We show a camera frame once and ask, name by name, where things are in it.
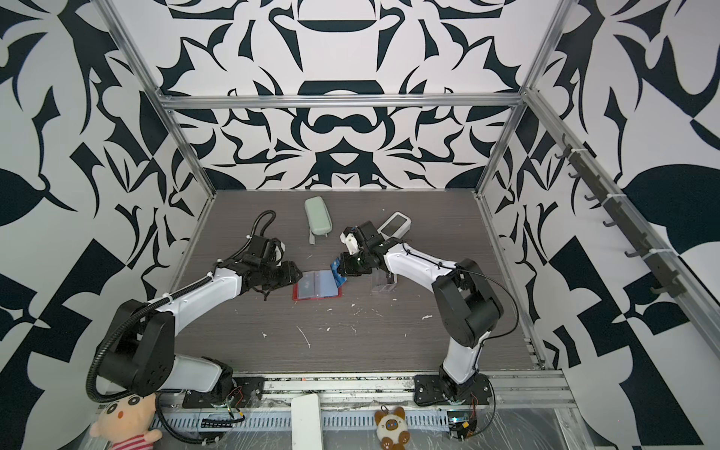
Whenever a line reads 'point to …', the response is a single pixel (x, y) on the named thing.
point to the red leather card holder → (317, 284)
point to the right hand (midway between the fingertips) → (337, 265)
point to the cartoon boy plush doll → (126, 423)
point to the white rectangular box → (305, 423)
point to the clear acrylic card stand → (380, 281)
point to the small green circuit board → (461, 426)
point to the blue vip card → (337, 277)
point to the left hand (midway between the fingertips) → (295, 271)
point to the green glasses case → (318, 215)
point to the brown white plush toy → (392, 427)
